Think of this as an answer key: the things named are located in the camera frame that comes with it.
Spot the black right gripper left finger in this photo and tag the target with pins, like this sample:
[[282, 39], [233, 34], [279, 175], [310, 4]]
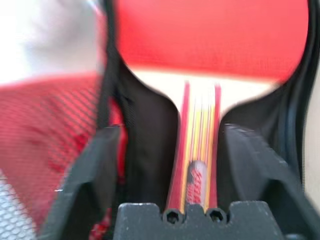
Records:
[[87, 175]]

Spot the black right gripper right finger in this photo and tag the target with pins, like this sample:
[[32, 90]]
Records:
[[262, 170]]

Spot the red ping-pong paddle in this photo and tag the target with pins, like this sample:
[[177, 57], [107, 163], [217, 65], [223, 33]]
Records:
[[212, 37]]

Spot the red black mesh paddle case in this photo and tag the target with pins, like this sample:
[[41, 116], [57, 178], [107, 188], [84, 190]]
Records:
[[150, 120]]

